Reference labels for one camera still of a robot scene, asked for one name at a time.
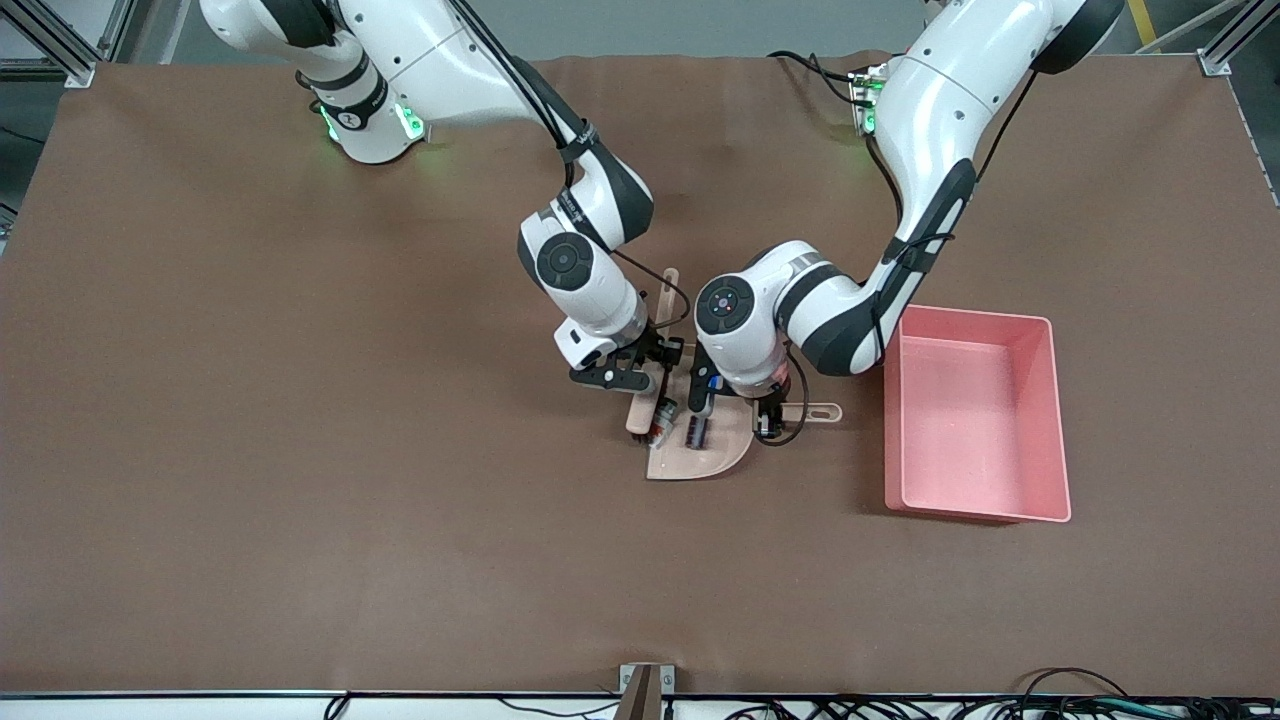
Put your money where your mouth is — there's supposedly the beige brush with black bristles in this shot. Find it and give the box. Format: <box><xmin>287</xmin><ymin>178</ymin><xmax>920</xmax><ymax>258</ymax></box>
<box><xmin>626</xmin><ymin>268</ymin><xmax>682</xmax><ymax>448</ymax></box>

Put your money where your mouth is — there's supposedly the beige plastic dustpan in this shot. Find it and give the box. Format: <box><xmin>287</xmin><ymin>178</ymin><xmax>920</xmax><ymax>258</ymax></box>
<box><xmin>645</xmin><ymin>345</ymin><xmax>843</xmax><ymax>482</ymax></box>

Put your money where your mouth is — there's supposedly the pink plastic bin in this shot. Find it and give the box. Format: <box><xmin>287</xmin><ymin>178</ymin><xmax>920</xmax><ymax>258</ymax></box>
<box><xmin>883</xmin><ymin>306</ymin><xmax>1072</xmax><ymax>524</ymax></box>

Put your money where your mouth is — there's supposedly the brown table mat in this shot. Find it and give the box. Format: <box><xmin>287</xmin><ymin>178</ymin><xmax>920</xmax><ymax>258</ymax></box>
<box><xmin>0</xmin><ymin>50</ymin><xmax>1280</xmax><ymax>696</ymax></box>

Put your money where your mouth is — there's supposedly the metal table edge bracket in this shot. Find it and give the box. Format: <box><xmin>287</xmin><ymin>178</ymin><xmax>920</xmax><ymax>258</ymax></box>
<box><xmin>619</xmin><ymin>663</ymin><xmax>676</xmax><ymax>720</ymax></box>

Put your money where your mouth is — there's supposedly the black left arm base cable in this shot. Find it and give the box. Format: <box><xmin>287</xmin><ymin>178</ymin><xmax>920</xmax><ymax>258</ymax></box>
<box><xmin>768</xmin><ymin>50</ymin><xmax>863</xmax><ymax>106</ymax></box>

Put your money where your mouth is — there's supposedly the black looped floor cable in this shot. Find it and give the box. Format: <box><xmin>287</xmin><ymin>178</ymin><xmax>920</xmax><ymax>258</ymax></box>
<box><xmin>1015</xmin><ymin>667</ymin><xmax>1136</xmax><ymax>713</ymax></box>

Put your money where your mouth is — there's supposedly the green floor cable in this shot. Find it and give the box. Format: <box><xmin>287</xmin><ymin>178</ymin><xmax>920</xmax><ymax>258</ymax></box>
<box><xmin>1095</xmin><ymin>700</ymin><xmax>1196</xmax><ymax>720</ymax></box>

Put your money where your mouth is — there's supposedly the thin aluminium frame pole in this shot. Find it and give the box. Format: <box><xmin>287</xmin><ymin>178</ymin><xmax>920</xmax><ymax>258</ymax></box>
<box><xmin>95</xmin><ymin>0</ymin><xmax>151</xmax><ymax>61</ymax></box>

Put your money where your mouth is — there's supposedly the aluminium frame profile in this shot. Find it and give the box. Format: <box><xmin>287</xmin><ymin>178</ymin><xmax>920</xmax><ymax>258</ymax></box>
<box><xmin>1197</xmin><ymin>0</ymin><xmax>1280</xmax><ymax>76</ymax></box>
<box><xmin>0</xmin><ymin>0</ymin><xmax>101</xmax><ymax>89</ymax></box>

